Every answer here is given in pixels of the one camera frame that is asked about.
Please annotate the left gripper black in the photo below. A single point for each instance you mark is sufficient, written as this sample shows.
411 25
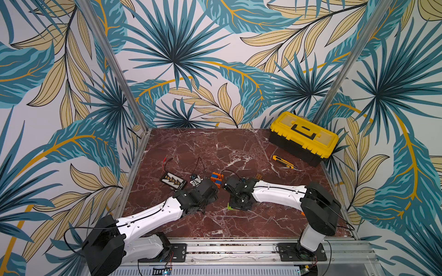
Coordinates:
212 198

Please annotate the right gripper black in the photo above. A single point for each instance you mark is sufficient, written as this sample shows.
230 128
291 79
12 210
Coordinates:
229 188

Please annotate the orange 2x4 lego brick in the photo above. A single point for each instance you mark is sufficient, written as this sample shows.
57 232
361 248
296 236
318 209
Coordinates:
219 186
217 175

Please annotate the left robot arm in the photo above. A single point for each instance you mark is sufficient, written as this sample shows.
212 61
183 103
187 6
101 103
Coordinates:
112 241

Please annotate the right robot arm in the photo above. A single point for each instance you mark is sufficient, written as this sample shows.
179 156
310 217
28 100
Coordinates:
321 209

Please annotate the black charging board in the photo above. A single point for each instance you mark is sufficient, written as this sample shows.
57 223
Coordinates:
173 181

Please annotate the yellow utility knife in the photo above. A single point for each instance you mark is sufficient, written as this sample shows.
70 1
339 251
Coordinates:
284 162

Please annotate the yellow black toolbox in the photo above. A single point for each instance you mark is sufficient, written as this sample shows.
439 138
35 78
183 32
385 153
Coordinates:
303 139

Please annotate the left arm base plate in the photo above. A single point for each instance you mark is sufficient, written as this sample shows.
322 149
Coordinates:
175 253

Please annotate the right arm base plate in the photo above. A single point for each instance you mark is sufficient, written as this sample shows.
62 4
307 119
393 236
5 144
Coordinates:
291 252

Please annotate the aluminium front rail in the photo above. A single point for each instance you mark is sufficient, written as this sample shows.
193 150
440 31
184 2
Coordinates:
258 257

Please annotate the right aluminium frame post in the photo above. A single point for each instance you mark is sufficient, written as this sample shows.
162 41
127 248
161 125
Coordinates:
366 34

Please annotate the aluminium frame post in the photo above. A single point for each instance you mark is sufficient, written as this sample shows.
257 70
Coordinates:
366 34
93 21

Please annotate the left aluminium frame post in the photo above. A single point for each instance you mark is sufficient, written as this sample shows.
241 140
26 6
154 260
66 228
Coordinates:
93 21

